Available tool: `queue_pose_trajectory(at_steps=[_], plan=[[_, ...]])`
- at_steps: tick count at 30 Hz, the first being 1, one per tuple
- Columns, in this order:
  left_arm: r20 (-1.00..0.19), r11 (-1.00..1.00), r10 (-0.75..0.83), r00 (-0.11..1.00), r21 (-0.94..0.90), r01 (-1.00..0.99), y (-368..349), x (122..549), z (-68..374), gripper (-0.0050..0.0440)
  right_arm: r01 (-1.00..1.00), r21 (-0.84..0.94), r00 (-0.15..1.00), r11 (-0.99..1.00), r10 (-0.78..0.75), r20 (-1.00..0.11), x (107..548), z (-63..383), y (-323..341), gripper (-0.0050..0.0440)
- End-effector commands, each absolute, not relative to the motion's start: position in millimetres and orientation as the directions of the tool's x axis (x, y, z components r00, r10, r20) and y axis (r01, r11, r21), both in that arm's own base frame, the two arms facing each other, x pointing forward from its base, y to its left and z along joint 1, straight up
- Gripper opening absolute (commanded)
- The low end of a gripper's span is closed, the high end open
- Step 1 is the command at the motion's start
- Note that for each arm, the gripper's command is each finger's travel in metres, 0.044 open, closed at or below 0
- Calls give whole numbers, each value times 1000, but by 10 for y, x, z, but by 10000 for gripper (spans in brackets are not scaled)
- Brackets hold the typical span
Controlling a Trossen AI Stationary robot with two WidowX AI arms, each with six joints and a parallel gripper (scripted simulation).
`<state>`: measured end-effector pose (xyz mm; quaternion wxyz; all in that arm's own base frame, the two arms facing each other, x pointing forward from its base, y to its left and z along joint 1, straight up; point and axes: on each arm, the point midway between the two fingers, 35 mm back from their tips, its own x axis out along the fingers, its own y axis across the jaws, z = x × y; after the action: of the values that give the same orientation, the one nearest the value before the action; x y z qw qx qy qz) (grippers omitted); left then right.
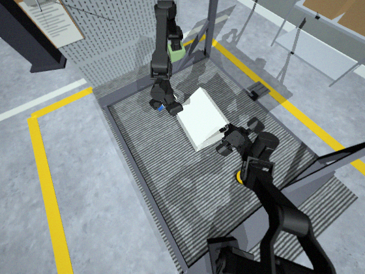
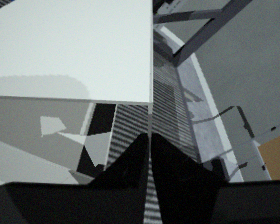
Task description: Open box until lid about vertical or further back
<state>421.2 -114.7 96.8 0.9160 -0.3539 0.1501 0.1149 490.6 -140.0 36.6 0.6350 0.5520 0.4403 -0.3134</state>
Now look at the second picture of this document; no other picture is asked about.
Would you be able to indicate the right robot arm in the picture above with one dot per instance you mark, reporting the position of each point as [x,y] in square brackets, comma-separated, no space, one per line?
[158,3]

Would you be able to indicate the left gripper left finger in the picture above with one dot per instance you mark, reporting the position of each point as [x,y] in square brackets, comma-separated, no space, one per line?
[116,196]

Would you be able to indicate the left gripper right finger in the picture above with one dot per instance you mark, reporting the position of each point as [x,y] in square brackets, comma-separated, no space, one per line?
[183,201]

